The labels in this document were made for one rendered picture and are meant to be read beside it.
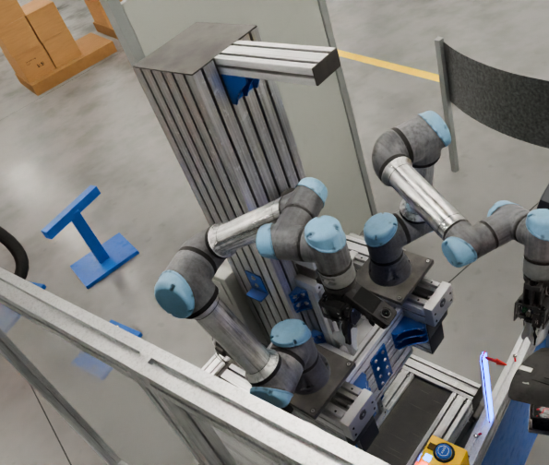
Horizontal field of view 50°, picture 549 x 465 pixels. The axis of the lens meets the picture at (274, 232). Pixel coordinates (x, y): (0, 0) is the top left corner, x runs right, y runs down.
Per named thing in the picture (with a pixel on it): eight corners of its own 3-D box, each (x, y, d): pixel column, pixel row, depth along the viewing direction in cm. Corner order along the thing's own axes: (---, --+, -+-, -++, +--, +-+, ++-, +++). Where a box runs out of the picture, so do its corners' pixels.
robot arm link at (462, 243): (351, 138, 166) (459, 251, 134) (385, 122, 168) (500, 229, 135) (356, 168, 175) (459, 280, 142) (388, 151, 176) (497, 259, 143)
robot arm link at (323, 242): (307, 211, 122) (346, 213, 118) (320, 249, 129) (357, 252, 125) (293, 237, 117) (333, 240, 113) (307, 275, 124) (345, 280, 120)
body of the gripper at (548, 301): (511, 322, 143) (515, 280, 137) (525, 305, 148) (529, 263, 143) (544, 332, 138) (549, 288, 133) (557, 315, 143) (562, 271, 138)
